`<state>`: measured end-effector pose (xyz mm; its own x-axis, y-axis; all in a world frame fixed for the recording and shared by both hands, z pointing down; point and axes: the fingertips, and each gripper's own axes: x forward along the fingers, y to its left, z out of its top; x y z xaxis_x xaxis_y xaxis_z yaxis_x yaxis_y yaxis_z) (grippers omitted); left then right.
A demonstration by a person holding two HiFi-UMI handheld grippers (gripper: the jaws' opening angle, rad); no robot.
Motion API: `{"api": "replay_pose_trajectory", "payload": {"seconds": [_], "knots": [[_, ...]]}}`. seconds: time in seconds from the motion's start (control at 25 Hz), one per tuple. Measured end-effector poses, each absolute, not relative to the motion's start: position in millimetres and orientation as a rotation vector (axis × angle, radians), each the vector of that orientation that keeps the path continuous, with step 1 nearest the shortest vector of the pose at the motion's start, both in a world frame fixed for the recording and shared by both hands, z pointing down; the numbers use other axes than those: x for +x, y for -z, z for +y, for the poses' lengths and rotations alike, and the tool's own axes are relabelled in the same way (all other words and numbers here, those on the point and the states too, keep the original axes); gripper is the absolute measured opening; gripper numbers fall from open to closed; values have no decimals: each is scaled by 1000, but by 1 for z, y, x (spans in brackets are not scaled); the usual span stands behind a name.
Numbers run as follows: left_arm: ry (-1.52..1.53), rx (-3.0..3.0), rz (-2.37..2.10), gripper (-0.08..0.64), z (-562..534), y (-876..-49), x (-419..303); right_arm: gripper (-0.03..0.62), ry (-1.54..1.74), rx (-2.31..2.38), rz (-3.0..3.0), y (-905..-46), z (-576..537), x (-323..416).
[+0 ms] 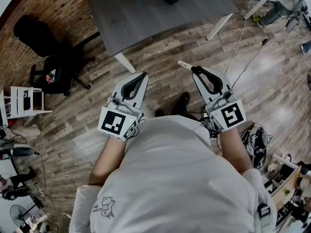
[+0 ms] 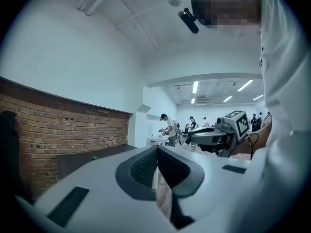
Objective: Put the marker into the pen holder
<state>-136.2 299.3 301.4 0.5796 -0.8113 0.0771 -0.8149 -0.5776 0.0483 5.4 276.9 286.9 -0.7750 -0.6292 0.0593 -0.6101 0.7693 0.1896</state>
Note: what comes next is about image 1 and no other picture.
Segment black electronics box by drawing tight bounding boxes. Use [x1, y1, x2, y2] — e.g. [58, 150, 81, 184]
[200, 116, 220, 138]

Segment person's left forearm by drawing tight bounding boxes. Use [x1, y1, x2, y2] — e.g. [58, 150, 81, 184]
[88, 135, 127, 187]

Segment person's black trouser leg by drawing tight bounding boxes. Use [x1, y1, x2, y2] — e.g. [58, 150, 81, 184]
[171, 100, 203, 122]

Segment black floor cable with adapter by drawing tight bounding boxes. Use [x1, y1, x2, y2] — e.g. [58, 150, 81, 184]
[231, 20, 294, 88]

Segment standing fan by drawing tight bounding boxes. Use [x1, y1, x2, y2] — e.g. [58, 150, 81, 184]
[9, 203, 34, 228]

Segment grey rounded device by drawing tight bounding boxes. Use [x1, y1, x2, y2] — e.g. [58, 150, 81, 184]
[11, 143, 35, 158]

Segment person's white t-shirt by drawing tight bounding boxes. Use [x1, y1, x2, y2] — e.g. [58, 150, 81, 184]
[69, 115, 278, 233]

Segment thin black floor cable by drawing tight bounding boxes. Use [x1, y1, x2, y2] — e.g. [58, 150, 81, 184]
[33, 150, 71, 218]

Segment person's right forearm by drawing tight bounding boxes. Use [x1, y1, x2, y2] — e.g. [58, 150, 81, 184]
[218, 127, 254, 175]

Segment white table leg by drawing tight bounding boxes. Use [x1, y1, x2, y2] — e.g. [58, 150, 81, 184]
[206, 13, 234, 41]
[113, 52, 137, 74]

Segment person's right black shoe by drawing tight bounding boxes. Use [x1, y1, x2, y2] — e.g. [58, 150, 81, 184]
[180, 91, 191, 107]

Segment white floor cable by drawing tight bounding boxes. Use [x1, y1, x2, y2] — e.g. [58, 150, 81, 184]
[224, 1, 251, 75]

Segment wooden crate with clutter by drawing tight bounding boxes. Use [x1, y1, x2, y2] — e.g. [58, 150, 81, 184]
[264, 153, 311, 229]

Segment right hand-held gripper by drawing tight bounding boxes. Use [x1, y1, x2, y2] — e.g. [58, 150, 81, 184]
[191, 66, 247, 133]

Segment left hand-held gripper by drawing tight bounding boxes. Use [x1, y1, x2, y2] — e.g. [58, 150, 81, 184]
[98, 71, 150, 143]

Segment white pen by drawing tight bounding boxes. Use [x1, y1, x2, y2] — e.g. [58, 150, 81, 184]
[177, 60, 195, 71]

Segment pair of sneakers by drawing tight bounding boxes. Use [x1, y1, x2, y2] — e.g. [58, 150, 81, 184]
[241, 122, 273, 170]

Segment black office chair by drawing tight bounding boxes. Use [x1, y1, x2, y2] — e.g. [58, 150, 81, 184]
[13, 15, 97, 97]

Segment black headset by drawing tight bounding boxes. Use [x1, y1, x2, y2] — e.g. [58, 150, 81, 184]
[1, 185, 33, 201]

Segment beige cloth bag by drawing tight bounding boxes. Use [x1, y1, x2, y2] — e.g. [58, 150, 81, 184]
[11, 123, 42, 141]

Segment grey shoulder strap buckle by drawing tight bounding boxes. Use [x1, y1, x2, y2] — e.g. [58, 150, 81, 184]
[257, 202, 272, 220]

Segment blue and white shoe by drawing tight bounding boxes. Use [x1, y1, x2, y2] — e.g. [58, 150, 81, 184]
[300, 40, 311, 56]

